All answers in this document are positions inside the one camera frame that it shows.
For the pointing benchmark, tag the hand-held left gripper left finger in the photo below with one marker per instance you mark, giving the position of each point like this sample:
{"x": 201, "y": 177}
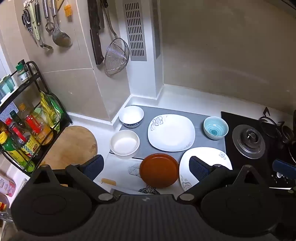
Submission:
{"x": 93, "y": 165}

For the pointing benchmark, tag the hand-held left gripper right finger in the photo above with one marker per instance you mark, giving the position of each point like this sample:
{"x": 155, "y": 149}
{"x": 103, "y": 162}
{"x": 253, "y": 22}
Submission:
{"x": 198, "y": 167}

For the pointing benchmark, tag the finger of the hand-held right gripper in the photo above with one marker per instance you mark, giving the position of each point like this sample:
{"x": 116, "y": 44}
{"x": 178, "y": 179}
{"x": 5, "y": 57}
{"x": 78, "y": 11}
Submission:
{"x": 284, "y": 168}

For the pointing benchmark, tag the white square floral plate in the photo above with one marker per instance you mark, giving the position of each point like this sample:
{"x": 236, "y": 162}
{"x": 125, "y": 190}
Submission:
{"x": 171, "y": 133}
{"x": 215, "y": 157}

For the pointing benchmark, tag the plain white bowl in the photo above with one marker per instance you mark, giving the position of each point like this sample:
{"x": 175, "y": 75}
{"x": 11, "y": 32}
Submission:
{"x": 124, "y": 142}

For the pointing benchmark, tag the brown round plate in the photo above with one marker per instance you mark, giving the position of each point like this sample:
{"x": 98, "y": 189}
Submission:
{"x": 159, "y": 170}

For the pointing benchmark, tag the light blue bowl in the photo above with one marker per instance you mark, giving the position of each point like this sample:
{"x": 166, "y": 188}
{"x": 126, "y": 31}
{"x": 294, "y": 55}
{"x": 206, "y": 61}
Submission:
{"x": 215, "y": 128}

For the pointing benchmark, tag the white bowl blue pattern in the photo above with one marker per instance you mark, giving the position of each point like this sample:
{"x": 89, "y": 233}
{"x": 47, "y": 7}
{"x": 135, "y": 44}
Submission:
{"x": 130, "y": 114}

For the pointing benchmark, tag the dark round pot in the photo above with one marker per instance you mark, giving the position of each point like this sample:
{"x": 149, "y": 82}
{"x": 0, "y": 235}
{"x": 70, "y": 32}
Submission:
{"x": 288, "y": 136}

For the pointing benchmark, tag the round wooden cutting board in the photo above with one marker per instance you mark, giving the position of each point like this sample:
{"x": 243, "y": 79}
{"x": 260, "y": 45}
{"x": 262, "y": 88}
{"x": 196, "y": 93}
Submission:
{"x": 69, "y": 143}

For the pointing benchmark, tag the white leaf print mat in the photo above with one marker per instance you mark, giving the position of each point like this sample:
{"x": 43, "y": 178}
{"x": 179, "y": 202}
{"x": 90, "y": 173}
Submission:
{"x": 128, "y": 170}

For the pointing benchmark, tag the black glass gas stove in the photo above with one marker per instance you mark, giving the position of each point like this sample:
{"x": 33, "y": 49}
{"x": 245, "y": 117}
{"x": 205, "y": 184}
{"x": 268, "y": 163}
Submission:
{"x": 229, "y": 148}

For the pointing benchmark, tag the metal gas burner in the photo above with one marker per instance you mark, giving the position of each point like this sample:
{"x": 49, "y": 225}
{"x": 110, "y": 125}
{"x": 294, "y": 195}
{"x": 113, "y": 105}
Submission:
{"x": 248, "y": 141}

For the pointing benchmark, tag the grey table mat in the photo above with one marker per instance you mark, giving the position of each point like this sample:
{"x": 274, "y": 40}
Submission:
{"x": 198, "y": 118}

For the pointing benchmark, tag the black pan support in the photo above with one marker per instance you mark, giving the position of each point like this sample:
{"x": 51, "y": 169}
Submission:
{"x": 268, "y": 119}

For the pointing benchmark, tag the yellow bottle red cap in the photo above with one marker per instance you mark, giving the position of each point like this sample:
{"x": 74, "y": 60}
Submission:
{"x": 39, "y": 132}

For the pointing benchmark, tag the yellow green snack bag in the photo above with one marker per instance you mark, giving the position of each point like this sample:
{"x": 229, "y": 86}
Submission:
{"x": 49, "y": 109}

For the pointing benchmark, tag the dark bottle red cap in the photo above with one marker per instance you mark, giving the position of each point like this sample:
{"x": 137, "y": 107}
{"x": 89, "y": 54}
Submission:
{"x": 17, "y": 134}

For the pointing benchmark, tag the green bottle yellow cap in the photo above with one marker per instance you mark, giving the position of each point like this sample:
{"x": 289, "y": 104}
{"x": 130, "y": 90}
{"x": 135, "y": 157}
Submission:
{"x": 10, "y": 148}

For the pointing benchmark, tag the pink packet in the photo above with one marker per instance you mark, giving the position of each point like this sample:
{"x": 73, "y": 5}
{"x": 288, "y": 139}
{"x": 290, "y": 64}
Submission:
{"x": 7, "y": 185}

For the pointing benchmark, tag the oil bottle orange cap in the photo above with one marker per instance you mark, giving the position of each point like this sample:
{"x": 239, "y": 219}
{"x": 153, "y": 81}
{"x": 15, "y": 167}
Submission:
{"x": 23, "y": 110}

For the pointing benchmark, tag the dark bottle green cap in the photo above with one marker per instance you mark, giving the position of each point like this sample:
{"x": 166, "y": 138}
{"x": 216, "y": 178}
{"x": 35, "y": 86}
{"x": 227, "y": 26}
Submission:
{"x": 15, "y": 117}

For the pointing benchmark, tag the metal mesh strainer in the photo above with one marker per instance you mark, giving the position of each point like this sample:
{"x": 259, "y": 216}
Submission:
{"x": 116, "y": 56}

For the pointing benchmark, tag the green lid spice jar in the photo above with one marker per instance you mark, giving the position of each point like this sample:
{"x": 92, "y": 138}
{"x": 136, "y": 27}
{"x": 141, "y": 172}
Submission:
{"x": 22, "y": 73}

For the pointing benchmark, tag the teal plastic container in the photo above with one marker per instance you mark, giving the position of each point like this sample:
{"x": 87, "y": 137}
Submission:
{"x": 5, "y": 85}

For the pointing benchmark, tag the dark cleaver knife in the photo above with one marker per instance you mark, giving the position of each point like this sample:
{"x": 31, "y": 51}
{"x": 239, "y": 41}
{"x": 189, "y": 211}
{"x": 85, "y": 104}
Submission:
{"x": 96, "y": 34}

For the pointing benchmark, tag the metal ladle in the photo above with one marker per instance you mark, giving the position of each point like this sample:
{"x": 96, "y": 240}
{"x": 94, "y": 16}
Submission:
{"x": 61, "y": 38}

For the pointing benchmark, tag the wide grey vent grille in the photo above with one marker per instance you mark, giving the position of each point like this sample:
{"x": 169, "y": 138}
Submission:
{"x": 135, "y": 31}

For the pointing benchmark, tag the narrow grey vent grille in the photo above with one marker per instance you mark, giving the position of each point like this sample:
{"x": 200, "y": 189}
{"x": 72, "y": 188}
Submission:
{"x": 157, "y": 27}

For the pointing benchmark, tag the metal utensil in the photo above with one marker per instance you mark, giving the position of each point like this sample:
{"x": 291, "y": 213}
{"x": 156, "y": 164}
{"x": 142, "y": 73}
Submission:
{"x": 47, "y": 19}

